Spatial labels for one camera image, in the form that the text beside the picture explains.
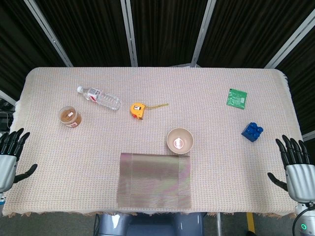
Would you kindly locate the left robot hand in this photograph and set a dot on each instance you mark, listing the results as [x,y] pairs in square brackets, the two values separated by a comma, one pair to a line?
[7,164]

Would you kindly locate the green foil packet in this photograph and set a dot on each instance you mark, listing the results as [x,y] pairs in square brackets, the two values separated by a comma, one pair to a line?
[236,98]

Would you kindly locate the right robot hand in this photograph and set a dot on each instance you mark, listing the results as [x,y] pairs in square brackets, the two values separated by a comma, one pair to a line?
[301,179]

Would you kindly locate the blue toy brick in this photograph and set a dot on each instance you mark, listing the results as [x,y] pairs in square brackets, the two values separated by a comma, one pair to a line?
[252,132]

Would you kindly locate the white screen frame post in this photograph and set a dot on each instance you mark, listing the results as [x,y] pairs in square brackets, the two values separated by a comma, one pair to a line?
[7,97]
[130,37]
[200,41]
[290,42]
[308,135]
[49,37]

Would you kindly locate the clear jar of rubber bands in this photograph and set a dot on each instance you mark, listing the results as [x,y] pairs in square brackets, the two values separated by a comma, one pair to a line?
[70,116]

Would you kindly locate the yellow tape measure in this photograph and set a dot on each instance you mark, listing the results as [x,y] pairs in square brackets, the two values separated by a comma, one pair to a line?
[137,110]

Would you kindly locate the light brown bowl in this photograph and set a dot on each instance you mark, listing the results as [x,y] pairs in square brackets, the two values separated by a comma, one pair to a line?
[180,141]

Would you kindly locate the brown woven placemat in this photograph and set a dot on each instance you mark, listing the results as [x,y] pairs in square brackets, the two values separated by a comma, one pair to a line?
[155,182]

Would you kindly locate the grey robot torso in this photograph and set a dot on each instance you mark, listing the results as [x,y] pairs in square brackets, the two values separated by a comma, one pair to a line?
[152,225]

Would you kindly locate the beige woven tablecloth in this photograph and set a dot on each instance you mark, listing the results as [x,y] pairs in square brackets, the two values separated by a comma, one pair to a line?
[197,98]

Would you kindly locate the grey metal table leg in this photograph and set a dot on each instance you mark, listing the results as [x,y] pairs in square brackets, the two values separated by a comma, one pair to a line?
[218,225]

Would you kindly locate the clear plastic water bottle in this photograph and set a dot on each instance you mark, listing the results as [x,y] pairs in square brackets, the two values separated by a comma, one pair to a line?
[103,98]

